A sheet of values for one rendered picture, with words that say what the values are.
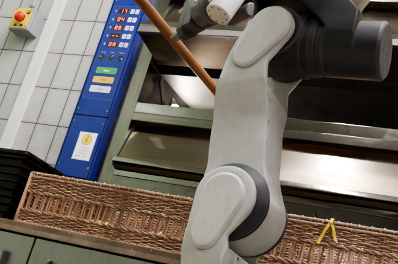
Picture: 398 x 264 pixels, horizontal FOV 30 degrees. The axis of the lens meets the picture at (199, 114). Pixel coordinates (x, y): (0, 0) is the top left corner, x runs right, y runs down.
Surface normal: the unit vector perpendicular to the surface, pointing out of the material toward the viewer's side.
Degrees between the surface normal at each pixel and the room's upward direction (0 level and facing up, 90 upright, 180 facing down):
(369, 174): 70
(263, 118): 90
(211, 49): 172
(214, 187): 90
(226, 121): 90
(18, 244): 90
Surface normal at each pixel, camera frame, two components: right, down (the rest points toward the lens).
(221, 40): -0.31, 0.84
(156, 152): -0.25, -0.70
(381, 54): 0.89, 0.09
